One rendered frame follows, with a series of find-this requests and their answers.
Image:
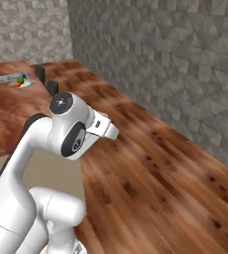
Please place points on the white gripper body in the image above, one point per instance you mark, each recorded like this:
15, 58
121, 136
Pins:
111, 131

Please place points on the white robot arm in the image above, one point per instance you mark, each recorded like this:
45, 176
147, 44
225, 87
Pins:
17, 198

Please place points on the white plate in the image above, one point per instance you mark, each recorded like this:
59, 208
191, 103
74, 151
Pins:
27, 84

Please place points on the green lime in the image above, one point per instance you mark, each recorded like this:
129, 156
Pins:
20, 80

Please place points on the orange squash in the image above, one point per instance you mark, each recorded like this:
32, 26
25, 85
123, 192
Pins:
16, 85

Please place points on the blue and white box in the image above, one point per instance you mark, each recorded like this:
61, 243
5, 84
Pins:
5, 78

